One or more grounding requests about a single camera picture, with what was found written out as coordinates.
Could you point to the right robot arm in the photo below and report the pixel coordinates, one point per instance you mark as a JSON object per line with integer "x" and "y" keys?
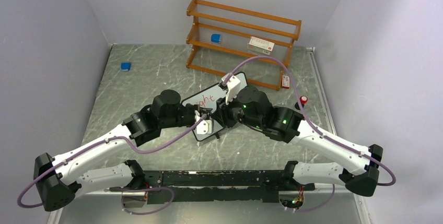
{"x": 351, "y": 165}

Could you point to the blue eraser on table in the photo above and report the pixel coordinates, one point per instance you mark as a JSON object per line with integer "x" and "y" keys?
{"x": 125, "y": 66}

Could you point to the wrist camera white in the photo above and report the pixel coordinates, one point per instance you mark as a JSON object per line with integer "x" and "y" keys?
{"x": 231, "y": 85}
{"x": 205, "y": 123}

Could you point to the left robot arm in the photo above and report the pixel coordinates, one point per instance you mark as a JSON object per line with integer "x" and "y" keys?
{"x": 62, "y": 178}

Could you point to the white red box on rack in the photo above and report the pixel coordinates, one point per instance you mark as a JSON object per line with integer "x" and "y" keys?
{"x": 260, "y": 46}

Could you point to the small red white box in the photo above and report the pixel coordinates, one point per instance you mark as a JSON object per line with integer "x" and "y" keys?
{"x": 285, "y": 82}

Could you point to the whiteboard with black frame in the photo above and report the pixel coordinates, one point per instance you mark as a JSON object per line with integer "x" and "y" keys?
{"x": 207, "y": 99}

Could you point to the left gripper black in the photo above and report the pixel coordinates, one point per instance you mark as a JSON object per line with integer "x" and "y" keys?
{"x": 196, "y": 107}

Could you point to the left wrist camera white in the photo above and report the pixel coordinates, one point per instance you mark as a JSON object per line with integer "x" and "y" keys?
{"x": 205, "y": 123}

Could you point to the red emergency stop button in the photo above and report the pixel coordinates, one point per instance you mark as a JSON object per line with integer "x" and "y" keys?
{"x": 302, "y": 101}

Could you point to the wooden two-tier rack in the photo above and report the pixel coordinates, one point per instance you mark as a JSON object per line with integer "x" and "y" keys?
{"x": 236, "y": 26}

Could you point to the blue eraser on rack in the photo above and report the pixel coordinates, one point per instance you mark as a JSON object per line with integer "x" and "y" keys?
{"x": 216, "y": 38}

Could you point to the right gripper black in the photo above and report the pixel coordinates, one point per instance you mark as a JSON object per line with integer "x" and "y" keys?
{"x": 221, "y": 113}

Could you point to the aluminium frame rail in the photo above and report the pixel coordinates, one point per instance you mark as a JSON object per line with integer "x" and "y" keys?
{"x": 156, "y": 67}

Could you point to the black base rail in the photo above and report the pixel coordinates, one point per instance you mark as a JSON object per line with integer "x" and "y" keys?
{"x": 208, "y": 186}

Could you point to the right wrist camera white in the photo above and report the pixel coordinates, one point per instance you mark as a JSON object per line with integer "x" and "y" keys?
{"x": 231, "y": 85}

